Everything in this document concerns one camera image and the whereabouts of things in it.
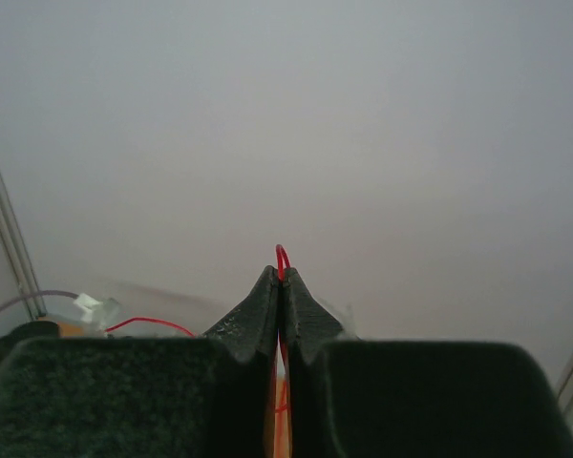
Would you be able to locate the aluminium frame post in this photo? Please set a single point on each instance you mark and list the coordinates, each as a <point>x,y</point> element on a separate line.
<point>14,246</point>

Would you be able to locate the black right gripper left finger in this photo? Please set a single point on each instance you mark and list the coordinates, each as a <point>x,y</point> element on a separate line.
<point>206,396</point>

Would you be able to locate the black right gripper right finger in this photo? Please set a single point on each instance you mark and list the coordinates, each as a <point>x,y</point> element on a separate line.
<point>350,397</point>

